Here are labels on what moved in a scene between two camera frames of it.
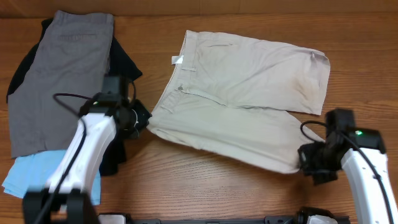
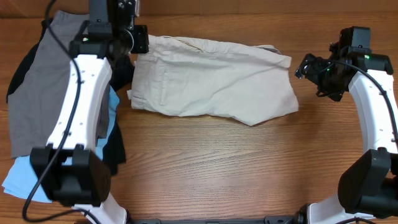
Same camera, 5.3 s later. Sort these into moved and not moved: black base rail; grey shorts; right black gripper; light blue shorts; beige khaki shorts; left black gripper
Moved: beige khaki shorts; left black gripper; right black gripper
Not moved: black base rail; grey shorts; light blue shorts
